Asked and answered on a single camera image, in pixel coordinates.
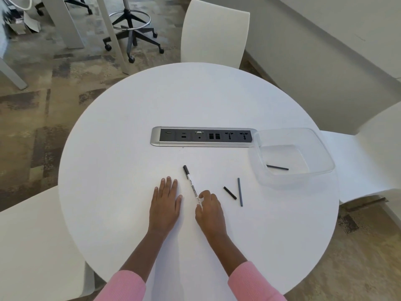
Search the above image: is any clear plastic container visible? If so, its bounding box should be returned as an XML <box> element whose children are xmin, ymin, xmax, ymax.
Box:
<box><xmin>249</xmin><ymin>127</ymin><xmax>336</xmax><ymax>187</ymax></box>

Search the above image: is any grey desk leg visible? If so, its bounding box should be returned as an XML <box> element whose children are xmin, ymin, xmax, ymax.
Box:
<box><xmin>0</xmin><ymin>56</ymin><xmax>28</xmax><ymax>91</ymax></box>

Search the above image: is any person's left hand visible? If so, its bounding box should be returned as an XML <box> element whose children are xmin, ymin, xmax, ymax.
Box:
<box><xmin>147</xmin><ymin>176</ymin><xmax>183</xmax><ymax>234</ymax></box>

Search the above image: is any black stool with foot ring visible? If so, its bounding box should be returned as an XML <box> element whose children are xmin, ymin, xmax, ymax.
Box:
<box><xmin>102</xmin><ymin>0</ymin><xmax>165</xmax><ymax>64</ymax></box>

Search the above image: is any thin white desk leg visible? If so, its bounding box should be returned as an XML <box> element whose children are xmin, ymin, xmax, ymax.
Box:
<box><xmin>95</xmin><ymin>0</ymin><xmax>129</xmax><ymax>76</ymax></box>

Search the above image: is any person's right hand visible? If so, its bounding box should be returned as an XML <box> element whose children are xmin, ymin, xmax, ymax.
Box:
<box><xmin>195</xmin><ymin>190</ymin><xmax>228</xmax><ymax>238</ymax></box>

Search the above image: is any person's right forearm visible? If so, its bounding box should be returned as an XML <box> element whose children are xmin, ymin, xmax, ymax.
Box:
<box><xmin>208</xmin><ymin>230</ymin><xmax>287</xmax><ymax>301</ymax></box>

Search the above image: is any white chair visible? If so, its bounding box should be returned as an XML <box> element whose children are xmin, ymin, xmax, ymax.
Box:
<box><xmin>180</xmin><ymin>0</ymin><xmax>251</xmax><ymax>70</ymax></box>
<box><xmin>319</xmin><ymin>102</ymin><xmax>401</xmax><ymax>204</ymax></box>
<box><xmin>0</xmin><ymin>184</ymin><xmax>95</xmax><ymax>301</ymax></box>

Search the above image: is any black office chair base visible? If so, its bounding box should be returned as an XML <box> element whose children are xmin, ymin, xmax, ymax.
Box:
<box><xmin>34</xmin><ymin>0</ymin><xmax>93</xmax><ymax>16</ymax></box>

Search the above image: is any silver power socket panel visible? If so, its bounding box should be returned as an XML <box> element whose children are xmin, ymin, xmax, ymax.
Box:
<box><xmin>150</xmin><ymin>126</ymin><xmax>259</xmax><ymax>148</ymax></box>

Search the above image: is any person's left forearm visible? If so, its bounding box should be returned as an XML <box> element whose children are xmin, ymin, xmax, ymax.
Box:
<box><xmin>94</xmin><ymin>230</ymin><xmax>171</xmax><ymax>301</ymax></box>

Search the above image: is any cardboard box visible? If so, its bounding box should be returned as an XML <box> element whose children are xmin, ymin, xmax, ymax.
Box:
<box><xmin>5</xmin><ymin>6</ymin><xmax>41</xmax><ymax>34</ymax></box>

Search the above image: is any white pen with black cap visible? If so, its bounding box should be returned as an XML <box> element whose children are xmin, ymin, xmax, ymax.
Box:
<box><xmin>183</xmin><ymin>165</ymin><xmax>203</xmax><ymax>210</ymax></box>

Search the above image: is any wide white desk leg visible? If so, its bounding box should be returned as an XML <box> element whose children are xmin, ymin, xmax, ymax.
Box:
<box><xmin>39</xmin><ymin>0</ymin><xmax>85</xmax><ymax>50</ymax></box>

